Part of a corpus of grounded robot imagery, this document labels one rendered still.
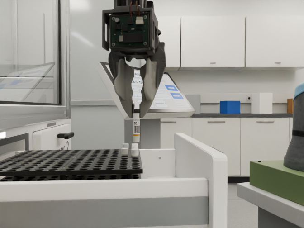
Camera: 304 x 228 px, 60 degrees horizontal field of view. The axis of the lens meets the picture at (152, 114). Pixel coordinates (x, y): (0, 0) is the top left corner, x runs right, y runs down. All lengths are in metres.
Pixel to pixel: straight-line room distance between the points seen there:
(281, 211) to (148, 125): 0.81
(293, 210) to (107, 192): 0.48
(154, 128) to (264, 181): 0.74
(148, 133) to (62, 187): 1.03
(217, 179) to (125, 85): 0.21
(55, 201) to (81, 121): 1.81
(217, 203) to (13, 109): 0.40
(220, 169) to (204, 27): 3.63
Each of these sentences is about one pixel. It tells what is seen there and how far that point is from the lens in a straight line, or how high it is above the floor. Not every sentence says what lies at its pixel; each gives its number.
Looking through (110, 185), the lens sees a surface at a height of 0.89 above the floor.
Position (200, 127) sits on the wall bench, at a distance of 3.40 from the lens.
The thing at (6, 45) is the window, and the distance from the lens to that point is 0.60.
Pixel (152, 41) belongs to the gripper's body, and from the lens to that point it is 0.37.
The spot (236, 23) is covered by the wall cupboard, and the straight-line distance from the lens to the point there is 4.03.
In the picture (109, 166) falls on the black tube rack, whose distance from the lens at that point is 0.40.
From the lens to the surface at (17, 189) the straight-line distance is 0.36.
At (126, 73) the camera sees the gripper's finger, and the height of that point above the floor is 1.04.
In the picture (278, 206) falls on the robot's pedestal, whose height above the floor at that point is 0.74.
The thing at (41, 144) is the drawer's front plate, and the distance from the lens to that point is 0.66.
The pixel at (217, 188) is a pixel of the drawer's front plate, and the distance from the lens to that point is 0.33.
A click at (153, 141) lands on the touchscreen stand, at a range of 1.39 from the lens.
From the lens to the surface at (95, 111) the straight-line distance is 2.11.
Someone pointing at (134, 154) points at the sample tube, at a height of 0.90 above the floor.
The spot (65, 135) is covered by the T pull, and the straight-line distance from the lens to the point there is 0.75.
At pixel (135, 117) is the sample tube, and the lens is 0.42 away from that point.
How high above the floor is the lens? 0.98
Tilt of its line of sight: 1 degrees down
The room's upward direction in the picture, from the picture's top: straight up
